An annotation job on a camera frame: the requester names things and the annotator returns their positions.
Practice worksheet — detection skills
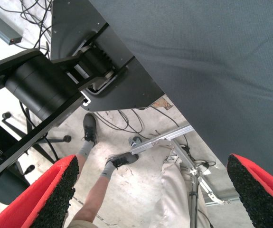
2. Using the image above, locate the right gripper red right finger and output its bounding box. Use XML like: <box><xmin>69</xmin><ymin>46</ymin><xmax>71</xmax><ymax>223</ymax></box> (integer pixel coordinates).
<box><xmin>226</xmin><ymin>153</ymin><xmax>273</xmax><ymax>228</ymax></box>

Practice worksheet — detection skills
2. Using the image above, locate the grey metal electronics box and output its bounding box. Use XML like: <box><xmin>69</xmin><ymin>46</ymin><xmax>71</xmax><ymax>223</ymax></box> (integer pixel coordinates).
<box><xmin>0</xmin><ymin>14</ymin><xmax>23</xmax><ymax>46</ymax></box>

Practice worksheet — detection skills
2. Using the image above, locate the black floor cable tangle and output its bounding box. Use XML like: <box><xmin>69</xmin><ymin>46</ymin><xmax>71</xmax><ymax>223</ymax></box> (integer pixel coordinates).
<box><xmin>0</xmin><ymin>0</ymin><xmax>54</xmax><ymax>60</ymax></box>

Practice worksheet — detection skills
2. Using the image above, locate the beige trouser leg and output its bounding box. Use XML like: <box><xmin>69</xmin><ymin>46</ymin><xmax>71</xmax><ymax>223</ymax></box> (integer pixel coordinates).
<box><xmin>148</xmin><ymin>142</ymin><xmax>213</xmax><ymax>228</ymax></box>

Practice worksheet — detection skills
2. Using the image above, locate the grey metal caster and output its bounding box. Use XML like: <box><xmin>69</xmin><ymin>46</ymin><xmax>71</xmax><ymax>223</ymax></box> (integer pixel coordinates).
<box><xmin>128</xmin><ymin>136</ymin><xmax>143</xmax><ymax>147</ymax></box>

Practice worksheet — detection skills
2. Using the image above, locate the brown tape scrap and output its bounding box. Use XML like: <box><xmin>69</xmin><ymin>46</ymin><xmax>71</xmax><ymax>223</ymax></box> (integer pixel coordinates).
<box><xmin>153</xmin><ymin>96</ymin><xmax>173</xmax><ymax>111</ymax></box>

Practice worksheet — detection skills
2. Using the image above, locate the black frame with cylinder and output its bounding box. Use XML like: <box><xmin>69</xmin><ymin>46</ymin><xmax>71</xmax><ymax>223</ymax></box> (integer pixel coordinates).
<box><xmin>0</xmin><ymin>48</ymin><xmax>130</xmax><ymax>193</ymax></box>

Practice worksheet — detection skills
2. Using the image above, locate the aluminium extrusion frame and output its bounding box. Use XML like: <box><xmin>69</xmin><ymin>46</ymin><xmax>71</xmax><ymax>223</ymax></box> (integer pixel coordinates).
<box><xmin>129</xmin><ymin>123</ymin><xmax>240</xmax><ymax>228</ymax></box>

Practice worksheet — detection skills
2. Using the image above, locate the black cable with white plug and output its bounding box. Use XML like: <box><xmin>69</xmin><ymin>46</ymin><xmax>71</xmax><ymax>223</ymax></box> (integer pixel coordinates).
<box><xmin>181</xmin><ymin>135</ymin><xmax>217</xmax><ymax>176</ymax></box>

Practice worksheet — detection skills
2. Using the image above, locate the black office chair base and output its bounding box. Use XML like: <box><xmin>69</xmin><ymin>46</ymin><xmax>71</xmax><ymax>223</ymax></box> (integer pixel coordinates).
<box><xmin>2</xmin><ymin>102</ymin><xmax>72</xmax><ymax>176</ymax></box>

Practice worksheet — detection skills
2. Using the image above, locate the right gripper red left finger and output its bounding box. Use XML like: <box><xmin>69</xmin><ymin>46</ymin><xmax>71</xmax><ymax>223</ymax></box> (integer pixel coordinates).
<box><xmin>0</xmin><ymin>154</ymin><xmax>80</xmax><ymax>228</ymax></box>

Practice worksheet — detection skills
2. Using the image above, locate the dark grey table cloth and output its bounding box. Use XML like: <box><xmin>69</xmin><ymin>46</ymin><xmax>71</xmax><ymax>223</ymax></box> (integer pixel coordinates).
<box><xmin>88</xmin><ymin>0</ymin><xmax>273</xmax><ymax>187</ymax></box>

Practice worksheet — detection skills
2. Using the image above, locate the black robot chassis base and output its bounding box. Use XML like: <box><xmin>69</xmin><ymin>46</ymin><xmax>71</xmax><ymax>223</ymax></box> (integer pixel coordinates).
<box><xmin>50</xmin><ymin>0</ymin><xmax>165</xmax><ymax>112</ymax></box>

